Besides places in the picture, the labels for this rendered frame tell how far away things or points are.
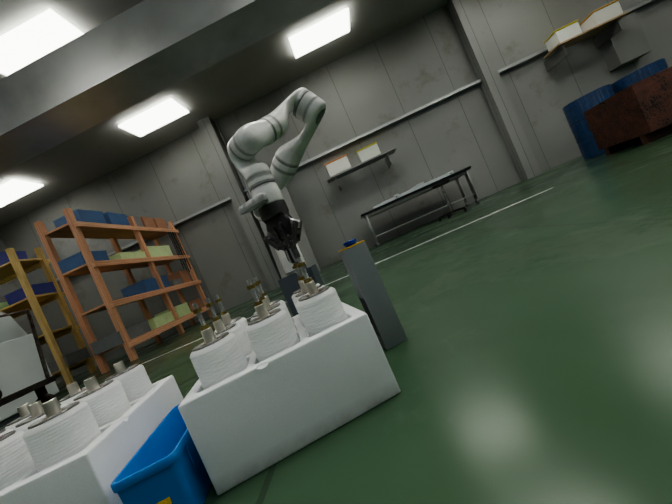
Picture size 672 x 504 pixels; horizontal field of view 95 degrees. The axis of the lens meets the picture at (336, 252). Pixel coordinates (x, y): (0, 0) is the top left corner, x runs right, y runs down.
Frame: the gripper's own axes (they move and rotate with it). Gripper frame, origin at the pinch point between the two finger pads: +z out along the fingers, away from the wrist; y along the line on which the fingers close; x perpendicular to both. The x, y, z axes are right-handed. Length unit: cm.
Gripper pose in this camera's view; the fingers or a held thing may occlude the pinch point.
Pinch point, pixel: (292, 255)
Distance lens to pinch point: 81.2
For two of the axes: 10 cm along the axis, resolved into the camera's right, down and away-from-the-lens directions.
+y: -7.8, 3.3, 5.4
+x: -4.9, 2.3, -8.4
